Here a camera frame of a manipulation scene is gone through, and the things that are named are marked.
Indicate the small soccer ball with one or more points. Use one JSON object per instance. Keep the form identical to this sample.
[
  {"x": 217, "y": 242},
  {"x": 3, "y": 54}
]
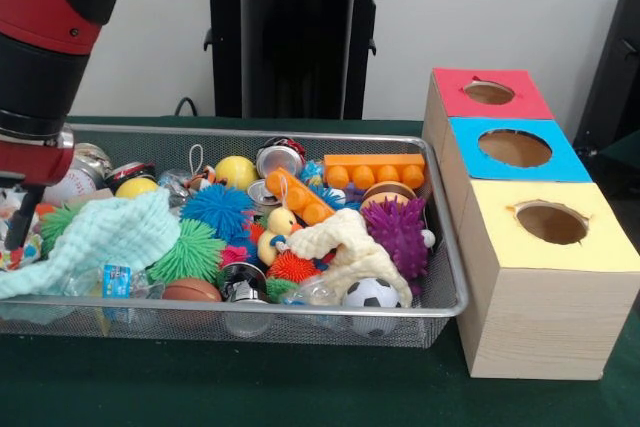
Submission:
[{"x": 370, "y": 293}]

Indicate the white baseball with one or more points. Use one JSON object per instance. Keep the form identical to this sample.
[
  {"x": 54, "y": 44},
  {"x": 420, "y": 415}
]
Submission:
[{"x": 75, "y": 182}]

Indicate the blue spiky ball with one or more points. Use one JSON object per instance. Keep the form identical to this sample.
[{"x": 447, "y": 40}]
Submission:
[{"x": 217, "y": 204}]

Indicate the green spiky ball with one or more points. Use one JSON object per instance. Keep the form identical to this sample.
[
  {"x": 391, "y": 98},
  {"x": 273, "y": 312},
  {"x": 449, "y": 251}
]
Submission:
[{"x": 187, "y": 252}]

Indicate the silver mesh bin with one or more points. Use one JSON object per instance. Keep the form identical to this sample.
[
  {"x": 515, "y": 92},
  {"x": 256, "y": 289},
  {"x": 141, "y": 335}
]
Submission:
[{"x": 75, "y": 327}]

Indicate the mint green cloth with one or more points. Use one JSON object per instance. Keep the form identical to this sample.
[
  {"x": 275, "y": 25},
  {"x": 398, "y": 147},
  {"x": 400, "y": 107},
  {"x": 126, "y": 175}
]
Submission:
[{"x": 100, "y": 242}]

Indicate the yellow ball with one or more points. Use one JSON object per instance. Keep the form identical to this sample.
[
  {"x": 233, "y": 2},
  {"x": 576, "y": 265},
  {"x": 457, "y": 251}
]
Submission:
[{"x": 236, "y": 172}]

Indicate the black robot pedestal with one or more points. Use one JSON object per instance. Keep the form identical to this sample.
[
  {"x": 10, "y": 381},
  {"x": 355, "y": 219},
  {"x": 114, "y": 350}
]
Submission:
[{"x": 290, "y": 47}]

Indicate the black upright panel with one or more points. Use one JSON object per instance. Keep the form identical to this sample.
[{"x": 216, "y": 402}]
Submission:
[{"x": 615, "y": 72}]

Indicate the cream yellow cloth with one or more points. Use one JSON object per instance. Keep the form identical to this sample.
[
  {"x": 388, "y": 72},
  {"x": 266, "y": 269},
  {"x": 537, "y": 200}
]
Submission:
[{"x": 350, "y": 242}]

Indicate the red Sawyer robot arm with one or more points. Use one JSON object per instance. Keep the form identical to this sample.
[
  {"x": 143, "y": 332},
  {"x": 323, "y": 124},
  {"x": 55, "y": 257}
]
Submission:
[{"x": 40, "y": 72}]

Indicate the colourful patterned cloth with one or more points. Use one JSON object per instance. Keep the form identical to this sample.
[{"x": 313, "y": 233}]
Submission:
[{"x": 27, "y": 254}]

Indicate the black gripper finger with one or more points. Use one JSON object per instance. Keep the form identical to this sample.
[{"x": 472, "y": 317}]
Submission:
[{"x": 25, "y": 217}]

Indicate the wooden box with three holes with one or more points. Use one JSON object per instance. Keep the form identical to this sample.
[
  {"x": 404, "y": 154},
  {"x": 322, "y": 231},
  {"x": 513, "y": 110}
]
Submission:
[{"x": 540, "y": 327}]

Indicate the long orange toy brick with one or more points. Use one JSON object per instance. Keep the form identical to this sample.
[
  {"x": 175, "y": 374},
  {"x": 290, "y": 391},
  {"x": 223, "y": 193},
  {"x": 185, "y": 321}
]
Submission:
[{"x": 375, "y": 162}]

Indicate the purple spiky toy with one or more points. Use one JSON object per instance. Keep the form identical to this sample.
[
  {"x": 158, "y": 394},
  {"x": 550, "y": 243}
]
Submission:
[{"x": 397, "y": 237}]

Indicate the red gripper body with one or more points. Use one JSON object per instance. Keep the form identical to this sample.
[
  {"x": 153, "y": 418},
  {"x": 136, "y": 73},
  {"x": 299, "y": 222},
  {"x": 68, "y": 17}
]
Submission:
[{"x": 30, "y": 162}]

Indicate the short orange toy brick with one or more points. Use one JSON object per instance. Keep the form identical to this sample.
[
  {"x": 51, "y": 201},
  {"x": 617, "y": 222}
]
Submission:
[{"x": 300, "y": 197}]

